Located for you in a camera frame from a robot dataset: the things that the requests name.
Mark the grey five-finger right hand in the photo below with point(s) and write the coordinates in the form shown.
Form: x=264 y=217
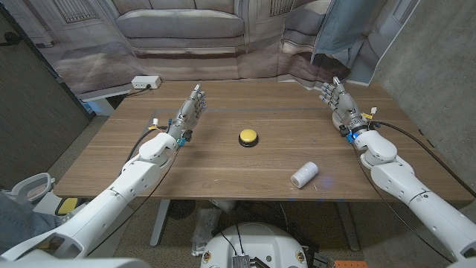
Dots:
x=347 y=111

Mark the grey five-finger left hand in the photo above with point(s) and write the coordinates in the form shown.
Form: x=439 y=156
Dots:
x=189 y=113

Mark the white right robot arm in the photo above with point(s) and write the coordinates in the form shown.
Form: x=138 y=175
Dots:
x=409 y=186

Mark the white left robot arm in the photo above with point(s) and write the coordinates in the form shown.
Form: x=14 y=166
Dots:
x=130 y=178

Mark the yellow button with black base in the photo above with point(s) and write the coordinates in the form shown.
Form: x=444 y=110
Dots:
x=248 y=136

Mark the right wrist connector yellow tag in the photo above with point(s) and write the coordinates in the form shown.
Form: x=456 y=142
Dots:
x=373 y=110

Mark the wrist connector yellow tag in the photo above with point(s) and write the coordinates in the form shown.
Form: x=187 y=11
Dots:
x=373 y=110
x=155 y=121

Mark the left wrist connector yellow tag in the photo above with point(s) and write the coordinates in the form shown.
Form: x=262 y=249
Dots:
x=155 y=121

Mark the white power strip box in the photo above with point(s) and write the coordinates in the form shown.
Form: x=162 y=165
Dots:
x=145 y=82

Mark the printed living room backdrop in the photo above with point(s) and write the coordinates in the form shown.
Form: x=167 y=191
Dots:
x=178 y=37

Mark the white crumpled bag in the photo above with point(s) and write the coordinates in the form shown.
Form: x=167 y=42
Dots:
x=225 y=205

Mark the white table leg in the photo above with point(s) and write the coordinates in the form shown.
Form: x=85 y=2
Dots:
x=160 y=223

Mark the clear plastic bag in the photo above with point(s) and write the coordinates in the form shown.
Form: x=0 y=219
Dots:
x=206 y=227

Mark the grey table leg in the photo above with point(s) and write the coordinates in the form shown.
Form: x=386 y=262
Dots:
x=347 y=227

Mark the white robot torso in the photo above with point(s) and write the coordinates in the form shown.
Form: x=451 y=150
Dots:
x=256 y=242

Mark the yellow and black pad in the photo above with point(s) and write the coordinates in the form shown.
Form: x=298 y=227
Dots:
x=68 y=205

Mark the grey perforated partition panel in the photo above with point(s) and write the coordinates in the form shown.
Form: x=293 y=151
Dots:
x=37 y=111

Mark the orange box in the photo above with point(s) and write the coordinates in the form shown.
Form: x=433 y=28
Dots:
x=351 y=264

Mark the white grey rimmed container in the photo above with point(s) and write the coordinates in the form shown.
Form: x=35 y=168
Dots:
x=33 y=188

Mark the blue denim trouser leg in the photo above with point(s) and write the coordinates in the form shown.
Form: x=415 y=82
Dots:
x=18 y=223

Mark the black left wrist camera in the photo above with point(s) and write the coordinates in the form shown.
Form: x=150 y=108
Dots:
x=188 y=134

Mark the black wall hook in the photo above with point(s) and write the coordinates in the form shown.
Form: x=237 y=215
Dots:
x=11 y=38

